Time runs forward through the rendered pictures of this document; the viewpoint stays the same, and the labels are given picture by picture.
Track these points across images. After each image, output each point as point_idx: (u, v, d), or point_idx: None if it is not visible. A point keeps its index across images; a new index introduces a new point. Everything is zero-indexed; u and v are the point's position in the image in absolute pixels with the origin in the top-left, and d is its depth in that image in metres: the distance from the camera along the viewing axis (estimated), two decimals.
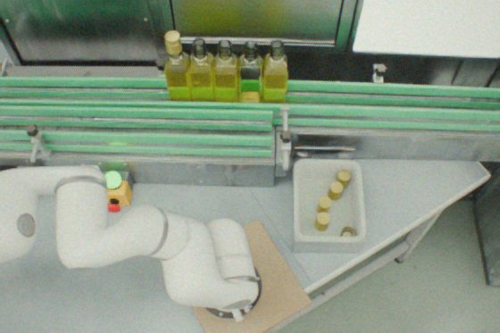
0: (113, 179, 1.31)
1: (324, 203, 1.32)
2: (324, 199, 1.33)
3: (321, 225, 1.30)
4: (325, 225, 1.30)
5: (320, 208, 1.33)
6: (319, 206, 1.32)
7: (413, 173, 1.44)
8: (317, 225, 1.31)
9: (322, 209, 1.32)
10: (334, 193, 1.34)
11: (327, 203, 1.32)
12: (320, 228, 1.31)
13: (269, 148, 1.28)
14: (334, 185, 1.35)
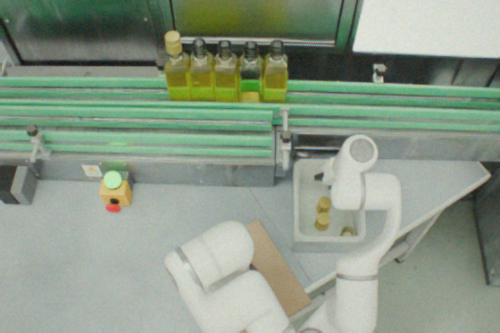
0: (113, 179, 1.31)
1: (324, 203, 1.32)
2: (324, 199, 1.33)
3: (321, 225, 1.30)
4: (325, 225, 1.30)
5: (320, 208, 1.33)
6: (319, 206, 1.33)
7: (413, 173, 1.44)
8: (317, 225, 1.31)
9: (322, 209, 1.32)
10: None
11: (327, 203, 1.32)
12: (320, 228, 1.31)
13: (269, 148, 1.28)
14: None
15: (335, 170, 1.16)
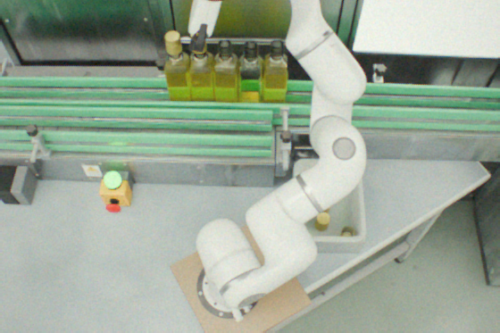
0: (113, 179, 1.31)
1: None
2: None
3: (321, 225, 1.30)
4: (325, 225, 1.30)
5: None
6: None
7: (413, 173, 1.44)
8: (317, 225, 1.31)
9: None
10: None
11: None
12: (320, 228, 1.31)
13: (269, 148, 1.28)
14: None
15: None
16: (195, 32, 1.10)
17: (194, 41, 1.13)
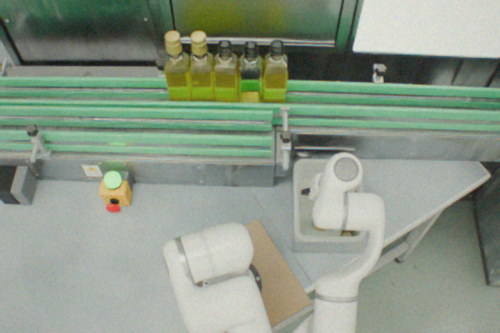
0: (113, 179, 1.31)
1: None
2: None
3: None
4: None
5: None
6: None
7: (413, 173, 1.44)
8: None
9: None
10: (204, 40, 1.15)
11: None
12: (320, 228, 1.31)
13: (269, 148, 1.28)
14: (195, 37, 1.15)
15: (320, 187, 1.14)
16: None
17: None
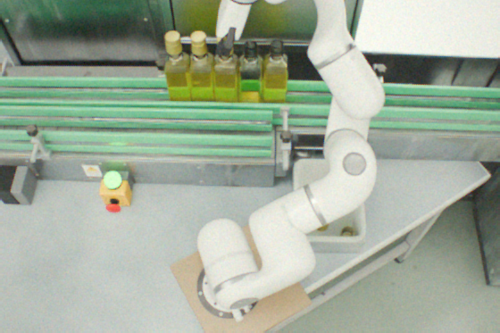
0: (113, 179, 1.31)
1: (225, 37, 1.15)
2: (220, 37, 1.15)
3: (321, 225, 1.30)
4: (325, 225, 1.30)
5: None
6: None
7: (413, 173, 1.44)
8: None
9: None
10: (204, 40, 1.15)
11: (225, 36, 1.15)
12: (320, 228, 1.31)
13: (269, 148, 1.28)
14: (195, 37, 1.15)
15: None
16: (223, 37, 1.10)
17: (220, 45, 1.12)
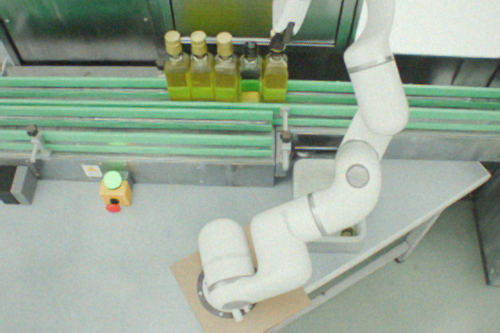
0: (113, 179, 1.31)
1: (225, 37, 1.15)
2: (220, 37, 1.15)
3: None
4: None
5: (229, 45, 1.15)
6: (228, 44, 1.15)
7: (413, 173, 1.44)
8: None
9: (231, 41, 1.15)
10: (204, 40, 1.15)
11: (225, 36, 1.15)
12: None
13: (269, 148, 1.28)
14: (195, 37, 1.15)
15: None
16: (279, 31, 1.09)
17: (276, 39, 1.12)
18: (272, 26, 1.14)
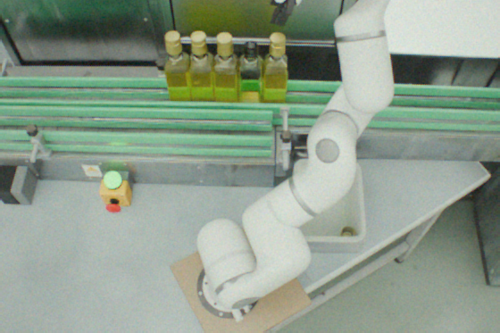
0: (113, 179, 1.31)
1: (225, 37, 1.15)
2: (220, 37, 1.15)
3: (285, 41, 1.15)
4: (285, 38, 1.16)
5: (229, 45, 1.15)
6: (228, 44, 1.15)
7: (413, 173, 1.44)
8: (282, 48, 1.16)
9: (231, 41, 1.15)
10: (204, 40, 1.15)
11: (225, 36, 1.15)
12: (285, 46, 1.17)
13: (269, 148, 1.28)
14: (195, 37, 1.15)
15: None
16: (281, 3, 1.01)
17: (278, 13, 1.04)
18: None
